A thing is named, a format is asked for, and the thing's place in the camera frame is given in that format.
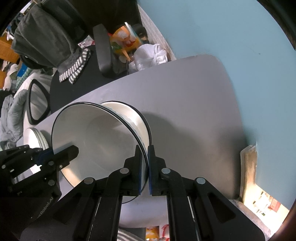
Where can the large white plate black rim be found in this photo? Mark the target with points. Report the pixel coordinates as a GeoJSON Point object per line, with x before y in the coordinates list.
{"type": "Point", "coordinates": [35, 139]}

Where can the white ribbed bowl black rim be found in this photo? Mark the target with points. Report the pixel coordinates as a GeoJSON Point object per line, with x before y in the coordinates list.
{"type": "Point", "coordinates": [134, 117]}

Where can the black office chair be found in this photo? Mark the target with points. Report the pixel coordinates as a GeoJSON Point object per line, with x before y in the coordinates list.
{"type": "Point", "coordinates": [100, 65]}

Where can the wooden board by wall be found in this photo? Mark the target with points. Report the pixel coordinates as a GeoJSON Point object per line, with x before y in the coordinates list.
{"type": "Point", "coordinates": [248, 163]}

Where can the orange wooden wardrobe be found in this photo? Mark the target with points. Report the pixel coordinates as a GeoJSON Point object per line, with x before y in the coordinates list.
{"type": "Point", "coordinates": [9, 65]}

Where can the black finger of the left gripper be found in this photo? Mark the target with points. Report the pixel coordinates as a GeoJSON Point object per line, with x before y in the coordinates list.
{"type": "Point", "coordinates": [62, 157]}

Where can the orange printed bag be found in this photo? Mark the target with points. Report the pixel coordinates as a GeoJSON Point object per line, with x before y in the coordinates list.
{"type": "Point", "coordinates": [124, 41]}

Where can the striped grey white cloth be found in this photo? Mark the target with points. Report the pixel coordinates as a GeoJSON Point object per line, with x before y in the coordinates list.
{"type": "Point", "coordinates": [124, 235]}

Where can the white tied plastic bag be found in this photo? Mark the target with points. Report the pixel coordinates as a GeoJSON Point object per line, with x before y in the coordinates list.
{"type": "Point", "coordinates": [147, 56]}

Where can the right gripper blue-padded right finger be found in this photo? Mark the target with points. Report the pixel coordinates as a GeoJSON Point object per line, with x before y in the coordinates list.
{"type": "Point", "coordinates": [157, 186]}

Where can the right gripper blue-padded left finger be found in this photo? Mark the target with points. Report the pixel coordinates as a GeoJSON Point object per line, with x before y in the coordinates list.
{"type": "Point", "coordinates": [133, 180]}

